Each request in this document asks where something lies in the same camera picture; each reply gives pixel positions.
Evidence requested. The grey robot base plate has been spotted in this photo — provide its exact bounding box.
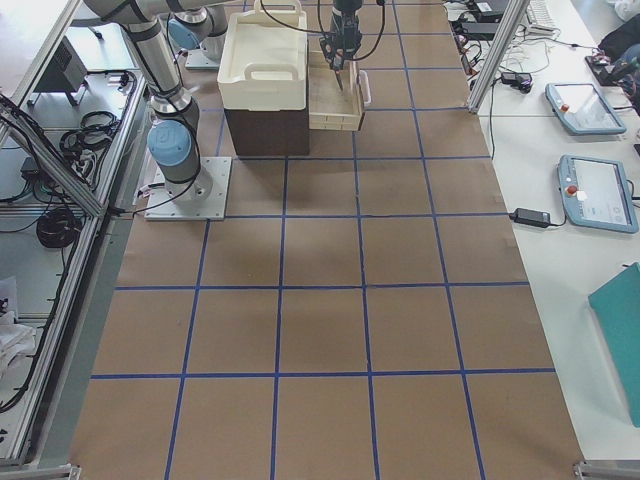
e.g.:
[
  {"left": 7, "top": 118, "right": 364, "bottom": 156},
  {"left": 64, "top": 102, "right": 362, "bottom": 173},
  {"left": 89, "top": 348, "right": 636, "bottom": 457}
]
[{"left": 143, "top": 157, "right": 233, "bottom": 221}]

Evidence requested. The aluminium frame post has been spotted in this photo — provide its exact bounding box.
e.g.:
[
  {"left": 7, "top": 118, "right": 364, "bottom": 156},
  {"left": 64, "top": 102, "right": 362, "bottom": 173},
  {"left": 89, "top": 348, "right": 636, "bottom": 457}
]
[{"left": 467, "top": 0, "right": 529, "bottom": 114}]

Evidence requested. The grey control box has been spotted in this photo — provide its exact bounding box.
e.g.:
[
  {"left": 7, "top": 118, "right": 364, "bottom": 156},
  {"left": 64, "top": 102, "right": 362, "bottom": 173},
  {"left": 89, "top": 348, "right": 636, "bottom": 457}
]
[{"left": 27, "top": 36, "right": 88, "bottom": 106}]

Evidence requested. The upper blue teach pendant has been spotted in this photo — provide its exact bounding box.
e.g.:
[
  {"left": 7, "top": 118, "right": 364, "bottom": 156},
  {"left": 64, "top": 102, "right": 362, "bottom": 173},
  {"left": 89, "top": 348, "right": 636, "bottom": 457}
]
[{"left": 545, "top": 83, "right": 626, "bottom": 135}]

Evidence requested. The black power adapter brick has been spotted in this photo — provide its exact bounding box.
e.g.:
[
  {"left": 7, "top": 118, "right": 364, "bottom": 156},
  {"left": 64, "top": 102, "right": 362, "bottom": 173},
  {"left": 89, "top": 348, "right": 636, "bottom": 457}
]
[{"left": 508, "top": 208, "right": 551, "bottom": 228}]

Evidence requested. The black gripper scissors arm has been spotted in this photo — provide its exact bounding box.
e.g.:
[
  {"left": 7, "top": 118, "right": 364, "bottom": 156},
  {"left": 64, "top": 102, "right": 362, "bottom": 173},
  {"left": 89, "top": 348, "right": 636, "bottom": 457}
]
[{"left": 319, "top": 6, "right": 362, "bottom": 69}]

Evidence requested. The blue teach pendant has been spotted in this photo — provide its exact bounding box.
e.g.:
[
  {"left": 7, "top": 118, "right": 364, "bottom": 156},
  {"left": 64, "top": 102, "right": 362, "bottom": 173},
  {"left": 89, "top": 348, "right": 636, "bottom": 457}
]
[
  {"left": 545, "top": 83, "right": 626, "bottom": 135},
  {"left": 557, "top": 155, "right": 639, "bottom": 234}
]

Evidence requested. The coiled black cable bundle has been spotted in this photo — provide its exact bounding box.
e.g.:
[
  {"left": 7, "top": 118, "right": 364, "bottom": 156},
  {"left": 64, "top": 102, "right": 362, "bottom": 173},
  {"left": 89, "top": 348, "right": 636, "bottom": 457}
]
[{"left": 35, "top": 206, "right": 77, "bottom": 249}]

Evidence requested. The teal box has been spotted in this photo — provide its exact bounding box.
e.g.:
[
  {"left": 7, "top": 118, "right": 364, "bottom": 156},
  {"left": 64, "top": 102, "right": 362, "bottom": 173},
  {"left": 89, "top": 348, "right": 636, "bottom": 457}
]
[{"left": 588, "top": 262, "right": 639, "bottom": 427}]

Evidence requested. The white crumpled cloth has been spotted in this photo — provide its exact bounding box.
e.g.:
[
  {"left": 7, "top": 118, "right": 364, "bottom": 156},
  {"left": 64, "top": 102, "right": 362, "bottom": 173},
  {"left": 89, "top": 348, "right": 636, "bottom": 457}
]
[{"left": 0, "top": 275, "right": 37, "bottom": 386}]

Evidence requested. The light wooden drawer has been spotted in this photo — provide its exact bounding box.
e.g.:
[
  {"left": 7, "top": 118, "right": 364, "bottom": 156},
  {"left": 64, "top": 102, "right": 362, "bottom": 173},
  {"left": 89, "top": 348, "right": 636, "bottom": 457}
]
[{"left": 307, "top": 50, "right": 371, "bottom": 132}]

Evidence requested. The lower blue teach pendant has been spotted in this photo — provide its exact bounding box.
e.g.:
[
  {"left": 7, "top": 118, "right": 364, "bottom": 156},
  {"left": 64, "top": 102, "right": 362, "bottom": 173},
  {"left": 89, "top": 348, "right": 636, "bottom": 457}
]
[{"left": 557, "top": 155, "right": 639, "bottom": 234}]

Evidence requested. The cream plastic tray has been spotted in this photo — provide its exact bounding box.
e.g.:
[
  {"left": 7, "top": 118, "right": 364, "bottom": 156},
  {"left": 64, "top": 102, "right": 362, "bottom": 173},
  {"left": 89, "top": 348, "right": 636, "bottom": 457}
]
[{"left": 217, "top": 1, "right": 307, "bottom": 111}]

